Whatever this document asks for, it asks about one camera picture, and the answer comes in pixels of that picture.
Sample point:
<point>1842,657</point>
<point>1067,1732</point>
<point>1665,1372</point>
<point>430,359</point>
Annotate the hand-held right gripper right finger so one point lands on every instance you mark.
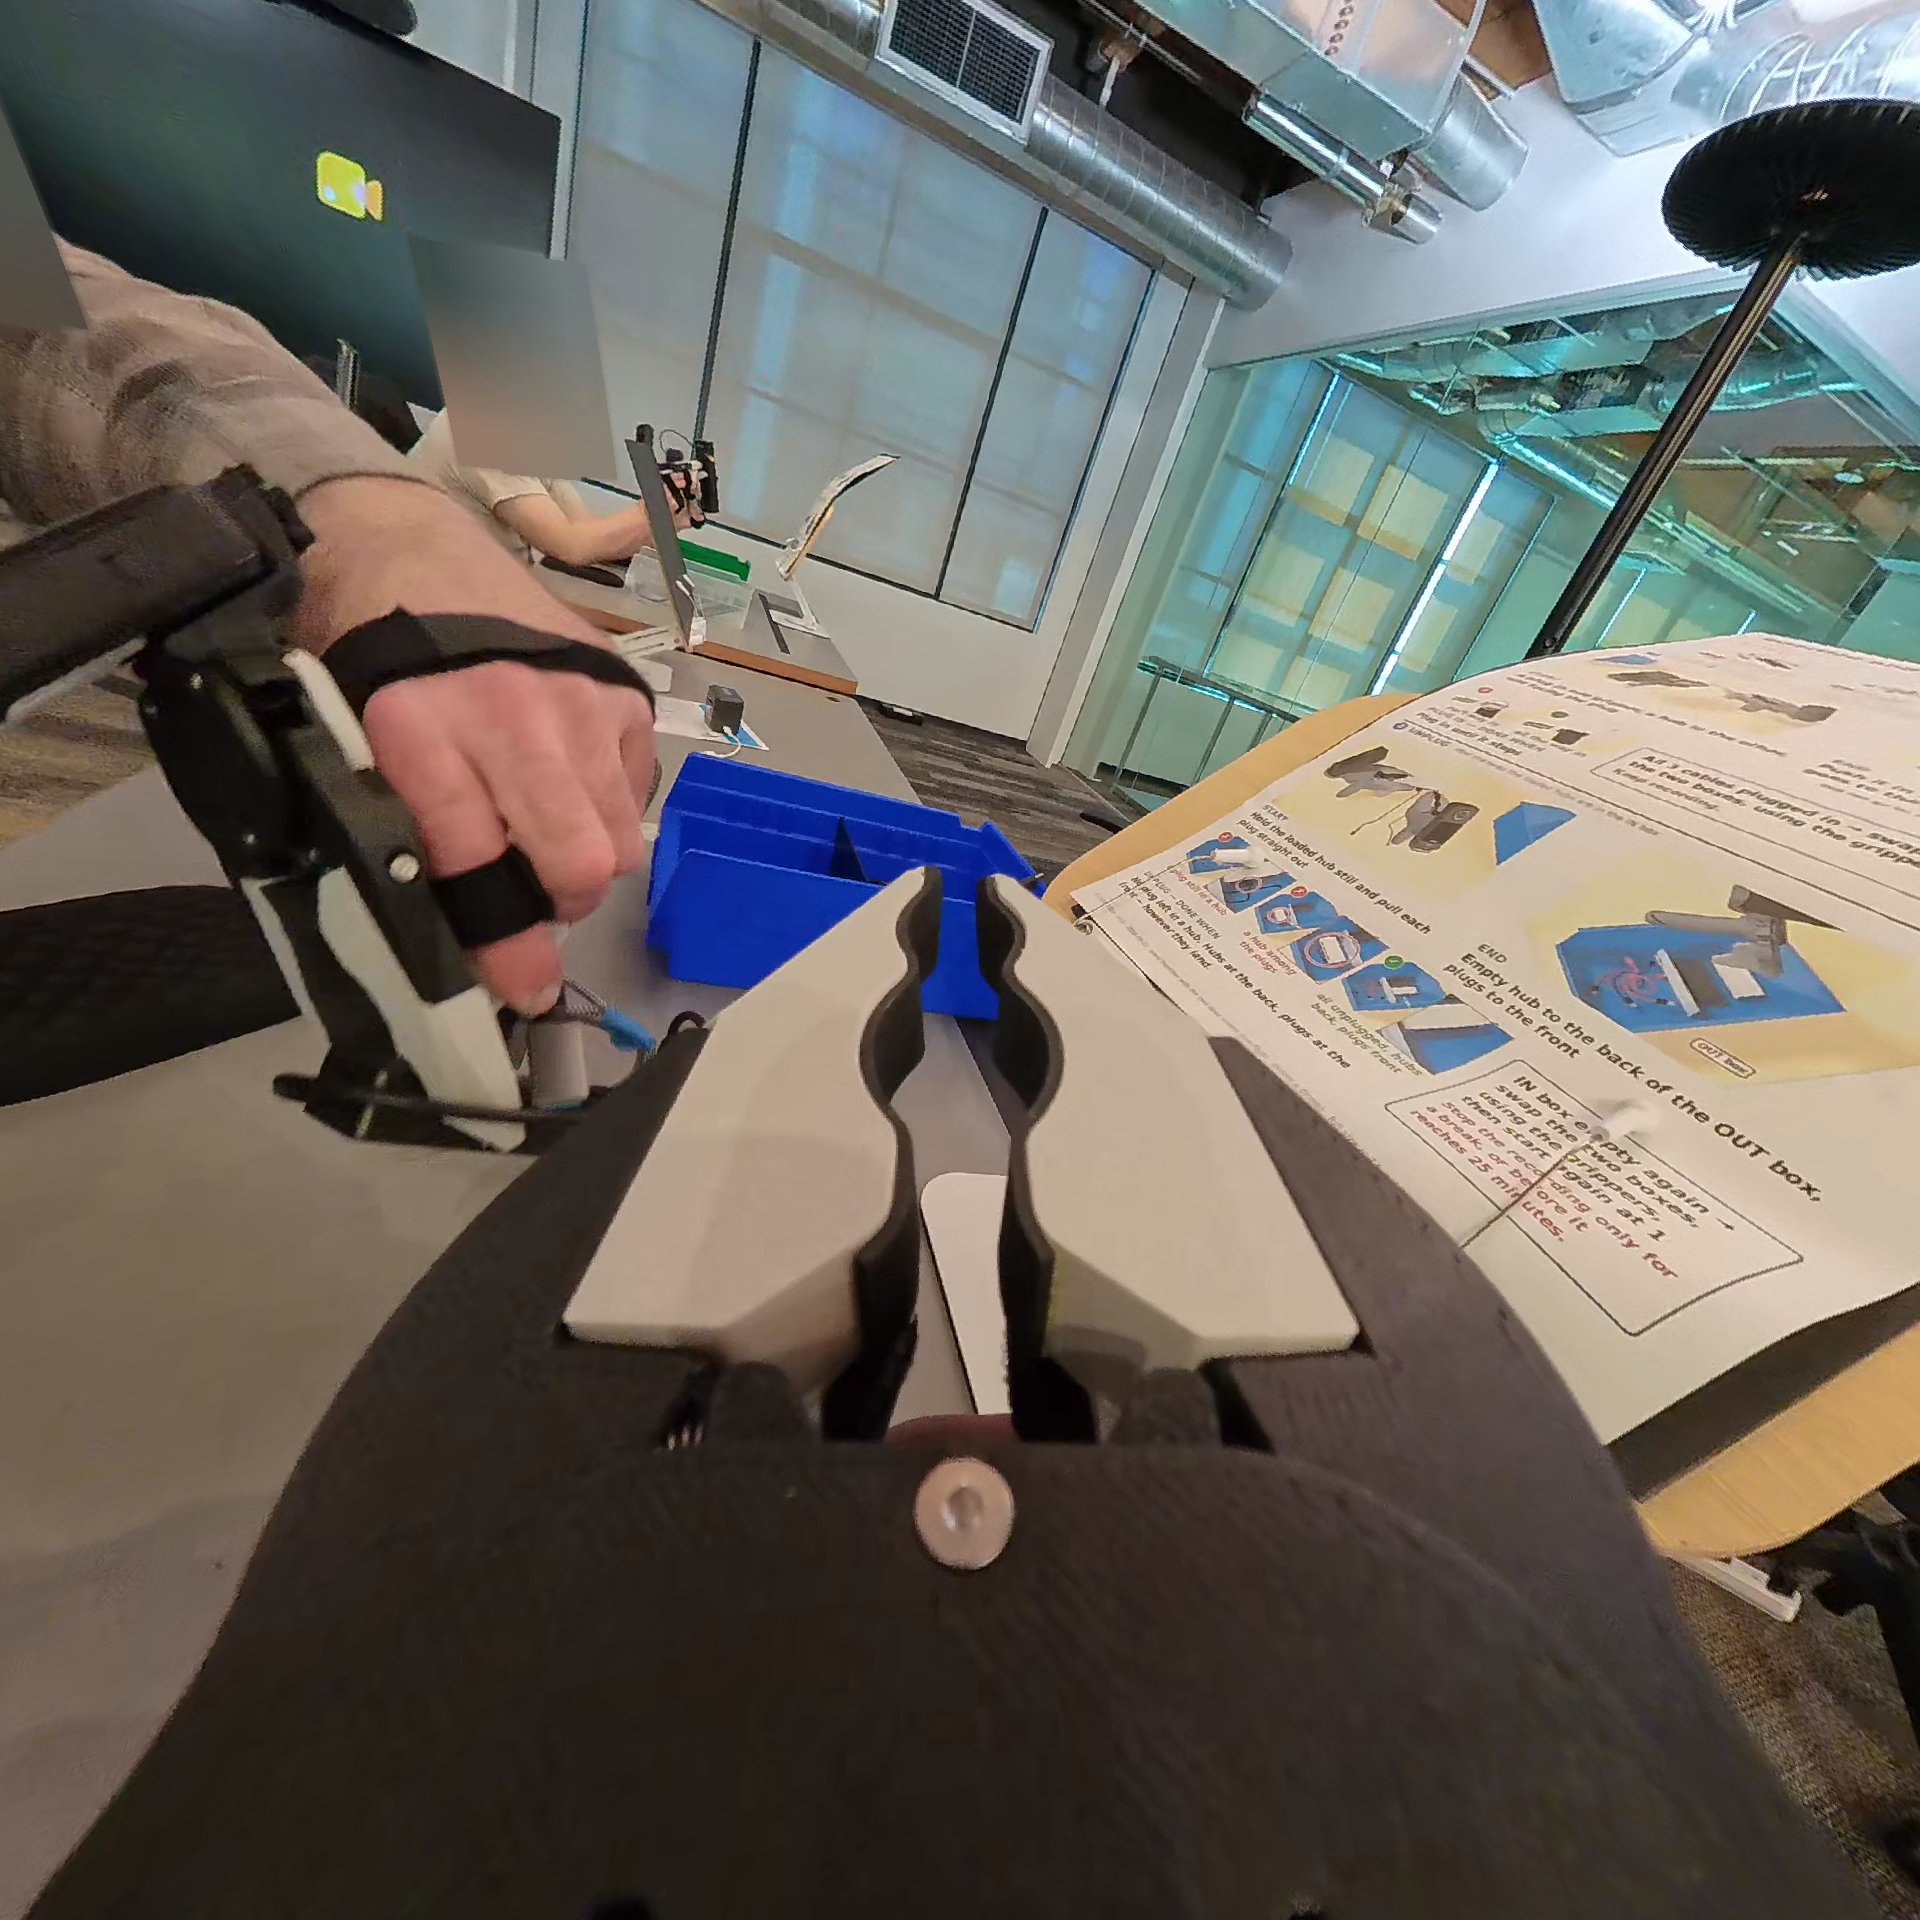
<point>1185,1199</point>

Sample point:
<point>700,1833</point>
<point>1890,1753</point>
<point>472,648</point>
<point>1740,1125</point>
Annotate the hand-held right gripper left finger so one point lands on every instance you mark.
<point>736,1199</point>

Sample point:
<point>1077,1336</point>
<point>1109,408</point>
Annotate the blue plastic bin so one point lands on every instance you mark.
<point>782,870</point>

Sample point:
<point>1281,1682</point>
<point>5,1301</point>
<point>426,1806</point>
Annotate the person's left forearm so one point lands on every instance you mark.
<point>168,390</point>

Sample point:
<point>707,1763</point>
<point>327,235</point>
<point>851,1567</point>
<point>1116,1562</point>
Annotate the person's left hand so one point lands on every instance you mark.
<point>511,723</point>

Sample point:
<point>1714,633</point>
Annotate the white stand base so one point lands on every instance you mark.
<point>968,1292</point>

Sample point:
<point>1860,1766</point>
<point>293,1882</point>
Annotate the black wrist rest pad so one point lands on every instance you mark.
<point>134,989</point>

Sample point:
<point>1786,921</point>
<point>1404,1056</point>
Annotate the small black adapter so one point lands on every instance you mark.
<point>724,713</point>

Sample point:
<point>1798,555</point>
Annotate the printed instruction sheet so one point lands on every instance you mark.
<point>1564,961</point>

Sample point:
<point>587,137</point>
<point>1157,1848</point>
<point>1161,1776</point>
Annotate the wooden side table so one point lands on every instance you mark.
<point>750,636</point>

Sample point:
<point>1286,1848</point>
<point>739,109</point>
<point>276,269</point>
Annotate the green plastic bin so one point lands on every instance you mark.
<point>715,559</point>

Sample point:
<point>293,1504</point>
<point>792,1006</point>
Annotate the white desk lamp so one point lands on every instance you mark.
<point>836,510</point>

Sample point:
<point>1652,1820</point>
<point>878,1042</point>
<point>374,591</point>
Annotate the instruction sheet on stand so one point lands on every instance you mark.
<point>1802,1471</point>

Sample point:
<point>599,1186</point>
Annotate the black pole stand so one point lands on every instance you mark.
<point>1771,211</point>

